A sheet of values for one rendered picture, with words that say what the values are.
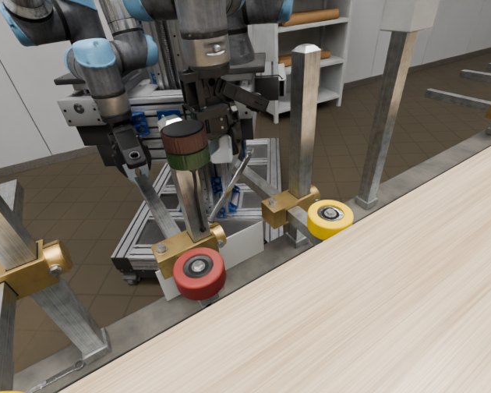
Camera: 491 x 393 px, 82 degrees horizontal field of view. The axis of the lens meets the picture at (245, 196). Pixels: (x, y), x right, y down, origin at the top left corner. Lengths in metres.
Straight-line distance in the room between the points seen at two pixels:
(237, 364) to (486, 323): 0.30
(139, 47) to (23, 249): 0.56
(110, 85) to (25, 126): 2.53
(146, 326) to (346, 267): 0.42
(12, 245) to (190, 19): 0.39
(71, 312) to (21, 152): 2.82
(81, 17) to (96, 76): 0.48
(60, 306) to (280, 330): 0.35
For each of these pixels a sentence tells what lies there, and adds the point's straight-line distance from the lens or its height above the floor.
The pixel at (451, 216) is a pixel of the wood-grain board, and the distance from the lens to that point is 0.61.
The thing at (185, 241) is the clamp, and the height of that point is 0.87.
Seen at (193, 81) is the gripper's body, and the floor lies 1.13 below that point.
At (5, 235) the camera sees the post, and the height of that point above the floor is 1.02.
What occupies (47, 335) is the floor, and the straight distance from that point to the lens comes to 1.75.
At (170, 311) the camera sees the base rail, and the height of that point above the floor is 0.70.
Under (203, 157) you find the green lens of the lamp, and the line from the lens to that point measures 0.39.
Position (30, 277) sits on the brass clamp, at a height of 0.95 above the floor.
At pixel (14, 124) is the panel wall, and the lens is 3.22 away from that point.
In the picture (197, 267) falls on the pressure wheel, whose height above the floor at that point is 0.91.
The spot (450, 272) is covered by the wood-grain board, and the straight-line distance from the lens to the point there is 0.51.
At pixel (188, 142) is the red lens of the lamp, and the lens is 0.37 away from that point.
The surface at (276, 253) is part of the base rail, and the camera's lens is 0.73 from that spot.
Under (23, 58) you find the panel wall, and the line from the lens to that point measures 3.07.
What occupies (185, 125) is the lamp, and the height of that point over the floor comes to 1.10.
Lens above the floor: 1.25
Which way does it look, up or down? 37 degrees down
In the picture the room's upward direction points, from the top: 5 degrees counter-clockwise
